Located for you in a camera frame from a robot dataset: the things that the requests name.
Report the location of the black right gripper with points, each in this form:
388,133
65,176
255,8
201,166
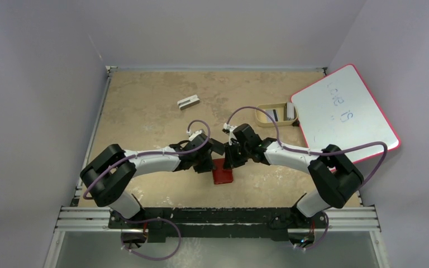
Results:
231,156

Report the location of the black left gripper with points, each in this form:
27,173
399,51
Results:
206,167

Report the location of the black credit card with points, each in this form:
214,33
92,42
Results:
218,147

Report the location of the red card holder wallet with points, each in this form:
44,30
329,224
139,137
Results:
221,175

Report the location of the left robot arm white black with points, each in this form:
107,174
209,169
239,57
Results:
107,176

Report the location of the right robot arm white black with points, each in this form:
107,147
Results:
335,177

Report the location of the loose card in tray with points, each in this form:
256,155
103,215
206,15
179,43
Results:
272,115

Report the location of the stack of white cards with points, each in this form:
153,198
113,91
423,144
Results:
289,112

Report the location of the white grey card reader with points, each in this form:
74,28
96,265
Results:
188,102

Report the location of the beige oval tray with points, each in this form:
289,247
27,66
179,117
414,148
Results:
281,114

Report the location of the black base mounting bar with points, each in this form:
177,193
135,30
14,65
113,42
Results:
295,224

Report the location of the pink-framed whiteboard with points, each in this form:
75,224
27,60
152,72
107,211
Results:
339,109

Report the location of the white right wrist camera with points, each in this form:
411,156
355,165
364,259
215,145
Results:
229,130

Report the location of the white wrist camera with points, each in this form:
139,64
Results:
229,130
193,134

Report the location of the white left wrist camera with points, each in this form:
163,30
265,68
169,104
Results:
193,134

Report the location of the aluminium table frame rail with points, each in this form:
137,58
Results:
74,219

